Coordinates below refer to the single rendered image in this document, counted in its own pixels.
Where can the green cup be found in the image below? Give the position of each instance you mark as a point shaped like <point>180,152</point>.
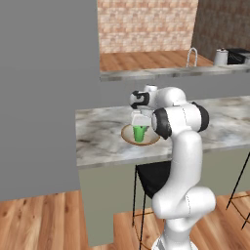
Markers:
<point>140,133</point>

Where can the black dish rack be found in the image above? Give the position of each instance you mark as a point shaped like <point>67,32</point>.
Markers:
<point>237,56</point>

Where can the silver sink tap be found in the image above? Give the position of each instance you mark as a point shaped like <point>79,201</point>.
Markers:
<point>192,57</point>

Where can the black bar stool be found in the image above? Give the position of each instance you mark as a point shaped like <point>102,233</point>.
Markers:
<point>239,192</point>
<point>153,182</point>

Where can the grey-green island cabinet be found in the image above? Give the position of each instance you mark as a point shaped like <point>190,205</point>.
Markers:
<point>107,198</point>

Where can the tan bowl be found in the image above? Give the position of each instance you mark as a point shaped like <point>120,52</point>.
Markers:
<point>128,136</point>

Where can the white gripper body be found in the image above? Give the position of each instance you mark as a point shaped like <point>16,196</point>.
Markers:
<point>140,119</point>

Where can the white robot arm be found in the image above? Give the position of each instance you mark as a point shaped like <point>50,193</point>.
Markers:
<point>185,169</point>

